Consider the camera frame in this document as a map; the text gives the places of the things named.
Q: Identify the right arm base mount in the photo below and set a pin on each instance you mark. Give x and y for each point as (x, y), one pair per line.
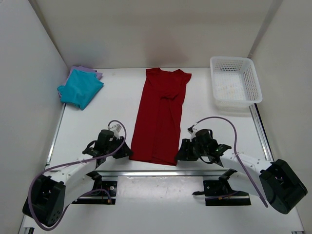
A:
(219, 193)

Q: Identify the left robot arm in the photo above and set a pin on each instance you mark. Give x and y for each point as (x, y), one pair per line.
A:
(52, 191)

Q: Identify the teal t shirt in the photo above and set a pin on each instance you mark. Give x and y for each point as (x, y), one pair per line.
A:
(79, 89)

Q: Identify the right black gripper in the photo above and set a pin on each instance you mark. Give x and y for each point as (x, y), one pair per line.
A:
(185, 151)

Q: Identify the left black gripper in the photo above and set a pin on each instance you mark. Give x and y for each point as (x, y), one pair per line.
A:
(121, 151)

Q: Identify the red t shirt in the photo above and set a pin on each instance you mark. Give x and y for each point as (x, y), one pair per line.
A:
(157, 128)

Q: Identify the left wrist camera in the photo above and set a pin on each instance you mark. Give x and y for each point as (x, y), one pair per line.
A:
(115, 129)

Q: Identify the purple t shirt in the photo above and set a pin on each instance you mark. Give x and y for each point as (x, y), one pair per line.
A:
(96, 73)

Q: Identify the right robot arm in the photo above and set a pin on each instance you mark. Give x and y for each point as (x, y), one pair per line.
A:
(275, 181)

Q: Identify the white plastic basket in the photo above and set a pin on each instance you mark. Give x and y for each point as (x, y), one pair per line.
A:
(235, 83)

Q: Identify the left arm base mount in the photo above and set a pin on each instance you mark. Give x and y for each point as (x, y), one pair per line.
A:
(103, 192)

